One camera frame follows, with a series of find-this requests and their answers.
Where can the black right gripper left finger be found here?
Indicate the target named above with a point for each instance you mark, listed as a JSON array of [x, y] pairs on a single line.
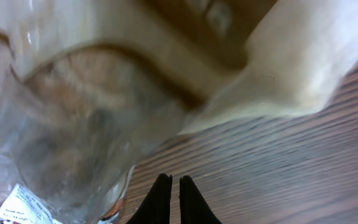
[[155, 208]]

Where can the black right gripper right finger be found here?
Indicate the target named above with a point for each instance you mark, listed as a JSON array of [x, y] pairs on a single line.
[[193, 207]]

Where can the beige paper snack bag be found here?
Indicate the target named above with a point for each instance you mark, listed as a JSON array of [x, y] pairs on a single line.
[[87, 88]]

